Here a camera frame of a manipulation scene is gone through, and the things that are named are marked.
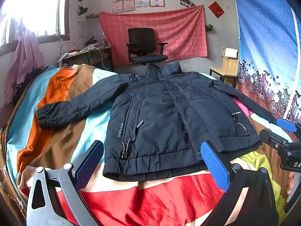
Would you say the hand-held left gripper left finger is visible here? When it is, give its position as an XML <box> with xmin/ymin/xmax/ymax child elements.
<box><xmin>27</xmin><ymin>140</ymin><xmax>104</xmax><ymax>226</ymax></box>

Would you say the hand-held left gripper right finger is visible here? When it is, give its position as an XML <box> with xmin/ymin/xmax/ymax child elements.
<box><xmin>200</xmin><ymin>140</ymin><xmax>279</xmax><ymax>226</ymax></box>

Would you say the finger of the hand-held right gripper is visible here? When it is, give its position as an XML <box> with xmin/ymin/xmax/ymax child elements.
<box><xmin>277</xmin><ymin>118</ymin><xmax>301</xmax><ymax>132</ymax></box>
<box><xmin>259</xmin><ymin>129</ymin><xmax>291</xmax><ymax>150</ymax></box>

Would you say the navy padded jacket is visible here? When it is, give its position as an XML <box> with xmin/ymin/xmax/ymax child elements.
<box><xmin>36</xmin><ymin>62</ymin><xmax>283</xmax><ymax>182</ymax></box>

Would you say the dark clothes pile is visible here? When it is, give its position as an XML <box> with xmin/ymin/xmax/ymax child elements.
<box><xmin>13</xmin><ymin>67</ymin><xmax>50</xmax><ymax>109</ymax></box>

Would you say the person's right hand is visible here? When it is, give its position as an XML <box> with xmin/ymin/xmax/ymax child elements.
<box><xmin>287</xmin><ymin>171</ymin><xmax>296</xmax><ymax>195</ymax></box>

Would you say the colourful striped bedsheet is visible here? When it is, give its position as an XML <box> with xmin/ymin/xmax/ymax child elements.
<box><xmin>0</xmin><ymin>63</ymin><xmax>301</xmax><ymax>226</ymax></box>

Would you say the wooden side stand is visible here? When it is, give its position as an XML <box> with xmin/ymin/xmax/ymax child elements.
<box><xmin>209</xmin><ymin>48</ymin><xmax>240</xmax><ymax>87</ymax></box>

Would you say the blue bicycle print curtain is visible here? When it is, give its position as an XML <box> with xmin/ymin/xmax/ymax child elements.
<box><xmin>232</xmin><ymin>0</ymin><xmax>301</xmax><ymax>132</ymax></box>

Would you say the wooden desk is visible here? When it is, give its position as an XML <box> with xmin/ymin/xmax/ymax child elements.
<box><xmin>62</xmin><ymin>46</ymin><xmax>113</xmax><ymax>71</ymax></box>

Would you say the pink curtain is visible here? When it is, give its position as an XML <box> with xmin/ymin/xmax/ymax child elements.
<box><xmin>6</xmin><ymin>21</ymin><xmax>45</xmax><ymax>104</ymax></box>

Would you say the black office chair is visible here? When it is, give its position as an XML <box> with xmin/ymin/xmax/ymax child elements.
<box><xmin>126</xmin><ymin>28</ymin><xmax>168</xmax><ymax>66</ymax></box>

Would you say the window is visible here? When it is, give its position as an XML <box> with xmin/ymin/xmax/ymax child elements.
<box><xmin>0</xmin><ymin>0</ymin><xmax>71</xmax><ymax>52</ymax></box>

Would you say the white cable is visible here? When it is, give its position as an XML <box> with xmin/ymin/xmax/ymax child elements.
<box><xmin>94</xmin><ymin>47</ymin><xmax>107</xmax><ymax>70</ymax></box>

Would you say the thin wire hoop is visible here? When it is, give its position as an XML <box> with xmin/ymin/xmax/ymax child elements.
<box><xmin>60</xmin><ymin>42</ymin><xmax>80</xmax><ymax>55</ymax></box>

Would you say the red diamond wall paper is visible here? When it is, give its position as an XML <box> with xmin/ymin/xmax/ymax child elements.
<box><xmin>208</xmin><ymin>1</ymin><xmax>225</xmax><ymax>18</ymax></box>

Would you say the pink checked wall cloth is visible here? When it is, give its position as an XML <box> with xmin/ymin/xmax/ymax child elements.
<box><xmin>99</xmin><ymin>5</ymin><xmax>208</xmax><ymax>66</ymax></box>

